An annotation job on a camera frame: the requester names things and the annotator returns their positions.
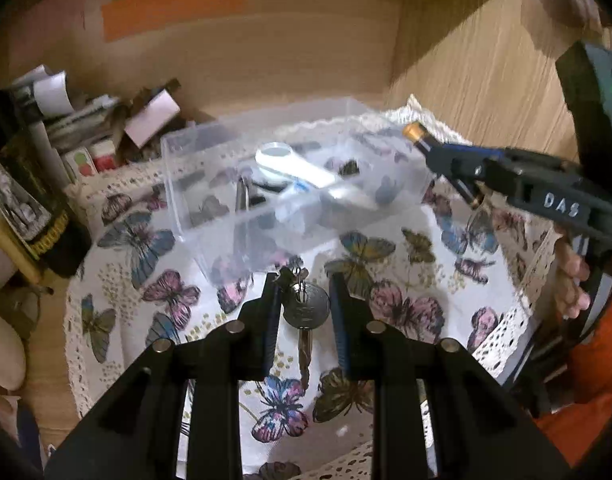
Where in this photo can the white handheld device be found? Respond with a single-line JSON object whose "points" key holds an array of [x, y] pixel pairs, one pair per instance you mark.
{"points": [[311, 172]]}

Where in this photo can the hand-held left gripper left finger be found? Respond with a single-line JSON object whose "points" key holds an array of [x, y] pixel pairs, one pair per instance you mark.
{"points": [[272, 330]]}

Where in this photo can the butterfly print tablecloth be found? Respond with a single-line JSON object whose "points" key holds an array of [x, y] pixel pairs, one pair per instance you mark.
{"points": [[401, 270]]}

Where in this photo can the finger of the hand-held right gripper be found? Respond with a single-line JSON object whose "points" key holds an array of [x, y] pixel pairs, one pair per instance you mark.
{"points": [[451, 157], [473, 192]]}

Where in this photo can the stack of books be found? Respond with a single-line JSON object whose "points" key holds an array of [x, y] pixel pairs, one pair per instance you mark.
{"points": [[81, 115]]}

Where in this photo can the silver key with keyring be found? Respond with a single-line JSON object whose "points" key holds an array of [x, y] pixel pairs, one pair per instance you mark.
{"points": [[306, 305]]}

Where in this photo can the cream round container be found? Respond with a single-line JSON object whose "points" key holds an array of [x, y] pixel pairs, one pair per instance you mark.
{"points": [[1, 350]]}

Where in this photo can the dark wine bottle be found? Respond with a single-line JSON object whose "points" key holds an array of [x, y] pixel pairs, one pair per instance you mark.
{"points": [[41, 200]]}

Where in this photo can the orange clothing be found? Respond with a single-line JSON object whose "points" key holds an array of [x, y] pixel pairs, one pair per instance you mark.
{"points": [[596, 360]]}

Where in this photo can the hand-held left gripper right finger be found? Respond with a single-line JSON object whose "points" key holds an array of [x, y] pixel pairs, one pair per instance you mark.
{"points": [[341, 325]]}

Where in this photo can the small white cardboard box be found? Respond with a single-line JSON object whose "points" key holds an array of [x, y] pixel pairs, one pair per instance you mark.
{"points": [[151, 117]]}

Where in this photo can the clear plastic box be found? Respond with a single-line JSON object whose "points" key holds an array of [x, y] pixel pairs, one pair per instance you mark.
{"points": [[196, 170]]}

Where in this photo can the person's right hand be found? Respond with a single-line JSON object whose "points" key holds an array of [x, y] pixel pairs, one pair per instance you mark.
{"points": [[568, 280]]}

